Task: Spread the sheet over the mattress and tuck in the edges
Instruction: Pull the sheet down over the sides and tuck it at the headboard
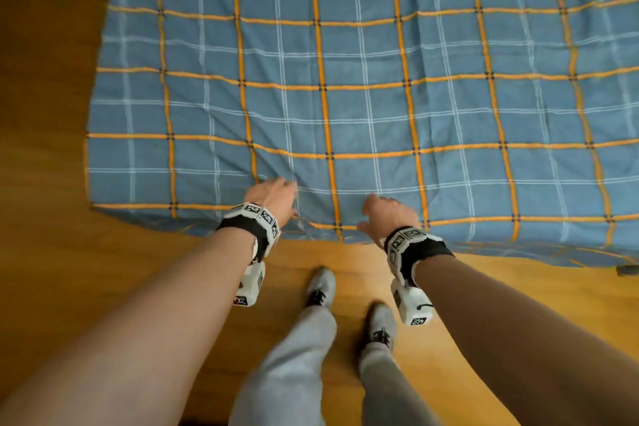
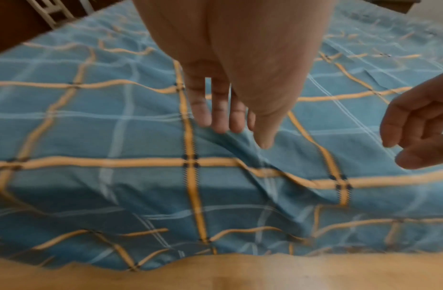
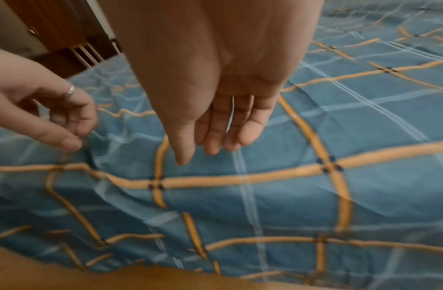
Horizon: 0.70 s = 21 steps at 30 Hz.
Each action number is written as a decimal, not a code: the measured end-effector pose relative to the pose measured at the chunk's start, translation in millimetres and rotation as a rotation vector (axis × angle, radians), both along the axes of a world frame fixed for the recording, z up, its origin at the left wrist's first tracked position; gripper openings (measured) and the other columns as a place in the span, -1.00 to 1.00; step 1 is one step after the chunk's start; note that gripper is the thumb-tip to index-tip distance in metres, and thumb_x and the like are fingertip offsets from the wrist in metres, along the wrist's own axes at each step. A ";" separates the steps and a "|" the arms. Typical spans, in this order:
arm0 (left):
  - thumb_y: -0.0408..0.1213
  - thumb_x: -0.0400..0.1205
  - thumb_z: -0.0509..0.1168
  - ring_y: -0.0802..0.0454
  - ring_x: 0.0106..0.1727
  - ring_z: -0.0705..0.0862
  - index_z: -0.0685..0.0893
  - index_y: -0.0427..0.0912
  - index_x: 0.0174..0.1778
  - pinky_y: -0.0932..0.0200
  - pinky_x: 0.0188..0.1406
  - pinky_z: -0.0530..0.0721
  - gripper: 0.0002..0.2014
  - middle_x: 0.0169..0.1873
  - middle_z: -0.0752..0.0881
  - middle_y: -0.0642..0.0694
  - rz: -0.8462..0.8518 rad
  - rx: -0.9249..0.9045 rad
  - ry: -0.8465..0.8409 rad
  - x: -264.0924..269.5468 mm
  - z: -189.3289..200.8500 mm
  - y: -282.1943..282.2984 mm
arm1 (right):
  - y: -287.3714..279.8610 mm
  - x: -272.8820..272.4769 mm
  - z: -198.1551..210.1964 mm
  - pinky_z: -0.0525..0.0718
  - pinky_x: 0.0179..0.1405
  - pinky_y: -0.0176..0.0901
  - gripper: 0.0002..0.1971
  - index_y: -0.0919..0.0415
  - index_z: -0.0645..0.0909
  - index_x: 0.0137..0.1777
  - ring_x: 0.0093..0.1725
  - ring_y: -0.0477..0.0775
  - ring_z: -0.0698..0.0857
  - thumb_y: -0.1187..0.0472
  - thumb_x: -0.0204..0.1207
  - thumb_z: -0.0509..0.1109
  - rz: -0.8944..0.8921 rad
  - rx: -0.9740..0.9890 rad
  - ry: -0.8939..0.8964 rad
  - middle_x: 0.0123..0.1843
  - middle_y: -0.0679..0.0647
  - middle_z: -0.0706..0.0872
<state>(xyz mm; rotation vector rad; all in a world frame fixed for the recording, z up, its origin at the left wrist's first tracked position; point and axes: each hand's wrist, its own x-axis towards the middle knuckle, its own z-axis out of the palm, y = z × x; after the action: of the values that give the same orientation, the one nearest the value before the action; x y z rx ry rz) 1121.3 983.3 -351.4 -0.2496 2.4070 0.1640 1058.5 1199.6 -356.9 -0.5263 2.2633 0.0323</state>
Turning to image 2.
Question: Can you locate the blue plaid bed sheet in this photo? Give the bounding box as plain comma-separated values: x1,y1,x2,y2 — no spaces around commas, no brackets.
0,0,443,273

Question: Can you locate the small wooden chair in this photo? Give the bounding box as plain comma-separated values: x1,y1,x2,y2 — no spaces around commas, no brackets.
26,0,95,30

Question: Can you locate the dark wooden wardrobe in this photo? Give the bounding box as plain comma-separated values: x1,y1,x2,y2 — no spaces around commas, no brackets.
0,0,123,55

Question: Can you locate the person's left hand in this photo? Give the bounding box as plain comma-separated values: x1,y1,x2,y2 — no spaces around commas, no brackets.
132,0,337,150

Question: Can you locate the person's right hand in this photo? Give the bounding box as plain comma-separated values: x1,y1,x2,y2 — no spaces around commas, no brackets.
380,69,443,171

